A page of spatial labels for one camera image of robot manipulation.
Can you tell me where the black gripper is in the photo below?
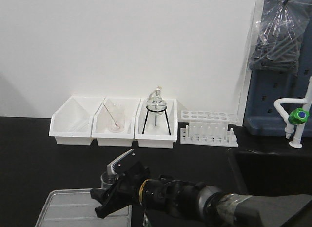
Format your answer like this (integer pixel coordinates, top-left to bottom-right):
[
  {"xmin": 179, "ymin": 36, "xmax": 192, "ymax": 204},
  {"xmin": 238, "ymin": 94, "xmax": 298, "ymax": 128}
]
[{"xmin": 90, "ymin": 161, "xmax": 150, "ymax": 218}]

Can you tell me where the clear glass beaker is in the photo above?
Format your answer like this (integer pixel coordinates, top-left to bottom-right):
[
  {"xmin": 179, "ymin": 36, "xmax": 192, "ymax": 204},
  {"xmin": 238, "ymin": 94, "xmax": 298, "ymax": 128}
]
[{"xmin": 100, "ymin": 172, "xmax": 118, "ymax": 190}]

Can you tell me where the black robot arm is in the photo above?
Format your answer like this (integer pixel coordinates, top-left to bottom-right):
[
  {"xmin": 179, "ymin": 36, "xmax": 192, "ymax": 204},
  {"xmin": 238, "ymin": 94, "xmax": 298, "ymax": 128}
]
[{"xmin": 90, "ymin": 162, "xmax": 312, "ymax": 227}]

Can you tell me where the silver metal tray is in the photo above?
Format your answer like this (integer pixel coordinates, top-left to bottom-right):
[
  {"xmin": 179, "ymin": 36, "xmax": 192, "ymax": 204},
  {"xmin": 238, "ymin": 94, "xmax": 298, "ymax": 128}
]
[{"xmin": 35, "ymin": 188, "xmax": 132, "ymax": 227}]

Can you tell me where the glass beaker in bin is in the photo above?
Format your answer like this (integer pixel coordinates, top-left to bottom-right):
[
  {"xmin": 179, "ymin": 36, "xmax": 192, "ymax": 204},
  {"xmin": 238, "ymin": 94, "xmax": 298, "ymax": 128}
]
[{"xmin": 108, "ymin": 104, "xmax": 125, "ymax": 133}]

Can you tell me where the white middle storage bin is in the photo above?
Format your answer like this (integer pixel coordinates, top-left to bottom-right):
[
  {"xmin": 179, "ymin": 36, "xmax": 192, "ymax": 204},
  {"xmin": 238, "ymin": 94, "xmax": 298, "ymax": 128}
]
[{"xmin": 92, "ymin": 97, "xmax": 141, "ymax": 147}]

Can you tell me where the white storage bin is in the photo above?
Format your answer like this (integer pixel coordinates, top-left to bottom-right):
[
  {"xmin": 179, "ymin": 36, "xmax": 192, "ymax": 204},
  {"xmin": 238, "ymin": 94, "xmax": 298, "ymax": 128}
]
[
  {"xmin": 92, "ymin": 97, "xmax": 141, "ymax": 147},
  {"xmin": 49, "ymin": 96, "xmax": 105, "ymax": 146},
  {"xmin": 135, "ymin": 99, "xmax": 178, "ymax": 149}
]

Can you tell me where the white left storage bin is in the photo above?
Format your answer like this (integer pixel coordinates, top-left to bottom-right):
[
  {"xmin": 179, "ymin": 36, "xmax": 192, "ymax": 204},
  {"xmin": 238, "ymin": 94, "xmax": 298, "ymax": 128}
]
[{"xmin": 49, "ymin": 96, "xmax": 105, "ymax": 146}]

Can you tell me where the white right storage bin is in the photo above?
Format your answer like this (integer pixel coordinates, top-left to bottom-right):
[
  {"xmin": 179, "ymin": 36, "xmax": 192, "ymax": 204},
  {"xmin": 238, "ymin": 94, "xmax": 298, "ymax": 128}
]
[{"xmin": 135, "ymin": 99, "xmax": 178, "ymax": 149}]

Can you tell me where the glass flask on tripod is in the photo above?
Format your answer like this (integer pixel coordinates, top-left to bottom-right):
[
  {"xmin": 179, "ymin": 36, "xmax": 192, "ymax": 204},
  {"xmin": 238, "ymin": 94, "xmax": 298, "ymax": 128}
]
[{"xmin": 142, "ymin": 86, "xmax": 171, "ymax": 135}]

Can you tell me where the white test tube rack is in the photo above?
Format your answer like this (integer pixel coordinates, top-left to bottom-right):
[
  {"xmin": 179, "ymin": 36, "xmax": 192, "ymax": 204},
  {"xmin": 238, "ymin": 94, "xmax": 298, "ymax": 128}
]
[{"xmin": 180, "ymin": 110, "xmax": 238, "ymax": 147}]

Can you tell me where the black lab sink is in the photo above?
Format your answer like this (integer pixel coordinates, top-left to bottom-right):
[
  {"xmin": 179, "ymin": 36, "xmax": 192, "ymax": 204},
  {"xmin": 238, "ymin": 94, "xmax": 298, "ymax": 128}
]
[{"xmin": 227, "ymin": 148, "xmax": 312, "ymax": 196}]

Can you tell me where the blue pegboard drying rack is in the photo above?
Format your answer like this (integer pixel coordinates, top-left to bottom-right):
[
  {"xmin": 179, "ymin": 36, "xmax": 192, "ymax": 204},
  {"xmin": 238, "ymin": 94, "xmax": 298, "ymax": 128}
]
[{"xmin": 243, "ymin": 0, "xmax": 312, "ymax": 136}]

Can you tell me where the white lab faucet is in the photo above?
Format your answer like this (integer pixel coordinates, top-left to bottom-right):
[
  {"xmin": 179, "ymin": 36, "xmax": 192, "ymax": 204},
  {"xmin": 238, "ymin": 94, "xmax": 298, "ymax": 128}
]
[{"xmin": 273, "ymin": 77, "xmax": 312, "ymax": 149}]

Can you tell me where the clear plastic bag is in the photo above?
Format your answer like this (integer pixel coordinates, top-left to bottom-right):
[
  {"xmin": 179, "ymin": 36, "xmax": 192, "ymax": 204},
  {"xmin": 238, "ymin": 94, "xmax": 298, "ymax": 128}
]
[{"xmin": 249, "ymin": 0, "xmax": 312, "ymax": 74}]

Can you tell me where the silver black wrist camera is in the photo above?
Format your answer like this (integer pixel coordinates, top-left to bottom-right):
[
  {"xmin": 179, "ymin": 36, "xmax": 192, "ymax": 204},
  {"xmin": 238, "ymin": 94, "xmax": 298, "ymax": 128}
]
[{"xmin": 107, "ymin": 149, "xmax": 137, "ymax": 176}]

